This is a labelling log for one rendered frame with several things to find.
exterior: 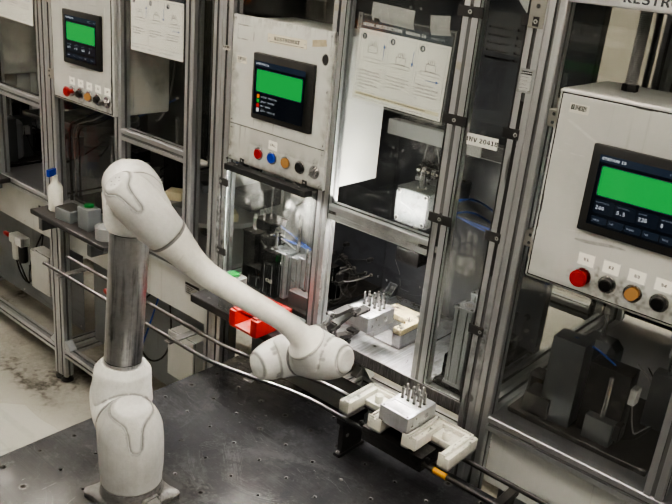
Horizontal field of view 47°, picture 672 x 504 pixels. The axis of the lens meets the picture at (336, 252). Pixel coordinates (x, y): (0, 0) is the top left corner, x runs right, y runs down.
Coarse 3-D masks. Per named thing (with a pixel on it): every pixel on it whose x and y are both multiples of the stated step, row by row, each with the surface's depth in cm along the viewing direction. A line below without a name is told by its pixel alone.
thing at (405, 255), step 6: (396, 252) 243; (402, 252) 241; (408, 252) 239; (414, 252) 238; (396, 258) 243; (402, 258) 241; (408, 258) 240; (414, 258) 238; (420, 258) 238; (426, 258) 241; (408, 264) 240; (414, 264) 239; (420, 264) 239
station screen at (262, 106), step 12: (276, 72) 230; (288, 72) 227; (300, 72) 224; (264, 96) 236; (276, 96) 232; (264, 108) 237; (276, 108) 233; (288, 108) 230; (300, 108) 227; (288, 120) 231; (300, 120) 228
